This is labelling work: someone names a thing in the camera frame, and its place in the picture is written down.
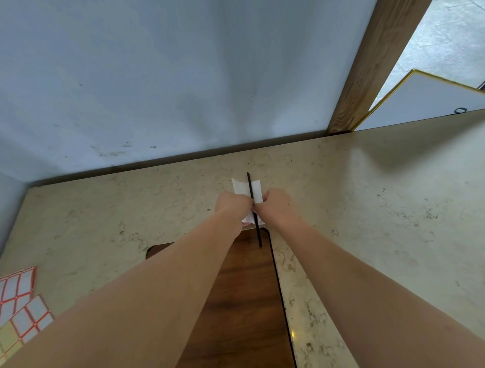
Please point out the person's right hand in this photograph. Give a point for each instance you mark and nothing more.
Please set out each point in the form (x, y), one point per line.
(278, 210)

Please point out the person's left hand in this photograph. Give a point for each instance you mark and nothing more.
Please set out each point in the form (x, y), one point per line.
(233, 206)

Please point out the white paper napkin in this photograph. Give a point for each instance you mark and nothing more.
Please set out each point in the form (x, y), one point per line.
(238, 185)

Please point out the black straw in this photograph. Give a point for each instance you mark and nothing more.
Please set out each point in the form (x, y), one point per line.
(258, 235)

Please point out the partly yellow label sheet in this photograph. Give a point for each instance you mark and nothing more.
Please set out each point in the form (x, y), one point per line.
(30, 318)

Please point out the person's left forearm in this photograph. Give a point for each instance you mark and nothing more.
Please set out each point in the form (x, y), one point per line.
(132, 311)

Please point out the person's right forearm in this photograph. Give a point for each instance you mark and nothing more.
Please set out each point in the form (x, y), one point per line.
(379, 311)

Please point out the brown wooden board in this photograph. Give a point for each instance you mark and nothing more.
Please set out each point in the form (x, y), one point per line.
(242, 303)

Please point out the white board with yellow edge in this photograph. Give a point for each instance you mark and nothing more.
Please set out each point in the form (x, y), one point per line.
(424, 102)

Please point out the orange-bordered white label sheet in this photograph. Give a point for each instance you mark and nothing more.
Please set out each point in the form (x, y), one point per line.
(15, 288)

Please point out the brown wooden door frame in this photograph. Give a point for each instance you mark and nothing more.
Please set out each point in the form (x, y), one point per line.
(371, 64)

